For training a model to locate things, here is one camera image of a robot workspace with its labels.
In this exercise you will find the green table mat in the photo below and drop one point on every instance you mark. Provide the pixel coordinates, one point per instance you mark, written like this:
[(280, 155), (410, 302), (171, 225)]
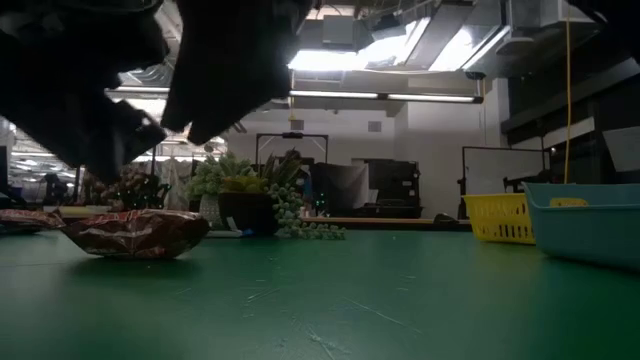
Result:
[(320, 300)]

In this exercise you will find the round pale green succulent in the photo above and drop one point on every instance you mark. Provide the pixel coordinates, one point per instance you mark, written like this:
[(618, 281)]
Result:
[(212, 180)]

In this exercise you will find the light blue plastic bin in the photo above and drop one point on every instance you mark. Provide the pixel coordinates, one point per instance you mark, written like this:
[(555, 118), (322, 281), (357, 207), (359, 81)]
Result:
[(585, 230)]

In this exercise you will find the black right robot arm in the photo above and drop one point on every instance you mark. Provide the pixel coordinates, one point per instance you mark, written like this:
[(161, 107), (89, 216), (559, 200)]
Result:
[(625, 20)]

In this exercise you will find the dark background plant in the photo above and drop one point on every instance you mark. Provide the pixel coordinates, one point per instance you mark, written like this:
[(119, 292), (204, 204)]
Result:
[(135, 192)]

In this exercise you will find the long ceiling tube light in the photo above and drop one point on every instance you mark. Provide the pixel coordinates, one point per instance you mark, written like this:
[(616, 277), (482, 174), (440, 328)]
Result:
[(380, 96)]

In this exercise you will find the black cabinet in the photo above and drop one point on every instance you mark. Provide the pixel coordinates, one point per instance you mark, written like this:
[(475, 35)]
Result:
[(395, 185)]

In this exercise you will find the yellow plastic basket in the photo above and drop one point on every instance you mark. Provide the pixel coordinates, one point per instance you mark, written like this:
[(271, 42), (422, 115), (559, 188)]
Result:
[(500, 220)]

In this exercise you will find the dark red candy bar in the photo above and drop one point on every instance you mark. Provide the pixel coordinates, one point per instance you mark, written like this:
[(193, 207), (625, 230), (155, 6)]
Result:
[(30, 218)]

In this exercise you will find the black background frame stand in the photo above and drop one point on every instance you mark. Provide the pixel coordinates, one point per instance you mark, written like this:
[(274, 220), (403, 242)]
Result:
[(292, 135)]

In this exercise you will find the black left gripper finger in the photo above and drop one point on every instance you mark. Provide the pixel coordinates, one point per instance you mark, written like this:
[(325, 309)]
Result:
[(235, 60), (90, 135)]

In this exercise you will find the black monitor back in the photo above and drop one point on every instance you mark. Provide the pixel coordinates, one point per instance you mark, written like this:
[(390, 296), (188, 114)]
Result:
[(340, 187)]

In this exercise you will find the red Skittles candy bag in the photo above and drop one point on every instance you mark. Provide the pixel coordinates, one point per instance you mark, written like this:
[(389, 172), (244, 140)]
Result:
[(137, 235)]

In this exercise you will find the blue white candy bar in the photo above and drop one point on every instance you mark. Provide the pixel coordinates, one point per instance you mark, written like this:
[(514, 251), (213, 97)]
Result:
[(222, 234)]

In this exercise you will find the silver ceiling duct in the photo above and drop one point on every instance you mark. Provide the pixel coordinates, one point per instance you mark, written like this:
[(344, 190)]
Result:
[(440, 35)]

